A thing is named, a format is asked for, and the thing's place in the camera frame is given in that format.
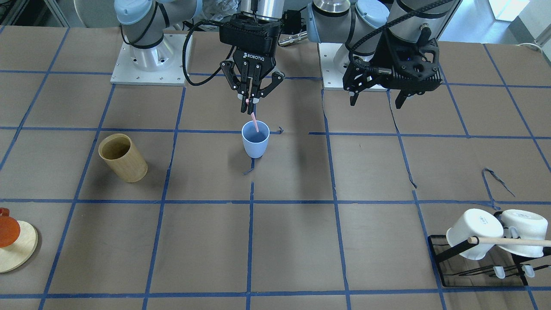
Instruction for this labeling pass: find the wooden mug tree stand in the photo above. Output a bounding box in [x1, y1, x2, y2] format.
[0, 220, 39, 273]

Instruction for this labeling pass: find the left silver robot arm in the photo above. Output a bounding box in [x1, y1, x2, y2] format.
[306, 0, 460, 109]

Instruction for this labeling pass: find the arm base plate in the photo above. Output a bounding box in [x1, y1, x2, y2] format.
[110, 34, 187, 86]
[319, 41, 390, 92]

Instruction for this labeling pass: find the orange mug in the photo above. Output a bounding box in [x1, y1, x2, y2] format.
[0, 208, 21, 248]

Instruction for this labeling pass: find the white mug near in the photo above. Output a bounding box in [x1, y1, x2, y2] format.
[446, 208, 504, 247]

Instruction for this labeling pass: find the white mug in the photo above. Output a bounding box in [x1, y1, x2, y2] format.
[498, 209, 548, 258]
[446, 208, 504, 247]

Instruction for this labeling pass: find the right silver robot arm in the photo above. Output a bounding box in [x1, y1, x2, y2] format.
[114, 0, 285, 114]

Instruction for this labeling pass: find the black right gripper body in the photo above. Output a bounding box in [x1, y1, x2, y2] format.
[219, 14, 284, 97]

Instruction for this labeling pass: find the black wire mug rack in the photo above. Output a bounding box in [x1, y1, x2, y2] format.
[428, 211, 550, 287]

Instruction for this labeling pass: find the light blue plastic cup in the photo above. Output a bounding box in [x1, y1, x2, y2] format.
[241, 121, 270, 158]

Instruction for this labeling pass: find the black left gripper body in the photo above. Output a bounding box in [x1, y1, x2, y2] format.
[343, 30, 443, 95]

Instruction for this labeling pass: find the white mug far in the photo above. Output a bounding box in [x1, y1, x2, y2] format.
[498, 209, 548, 258]

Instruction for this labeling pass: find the bamboo cylinder holder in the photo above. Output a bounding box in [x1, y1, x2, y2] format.
[98, 133, 148, 183]

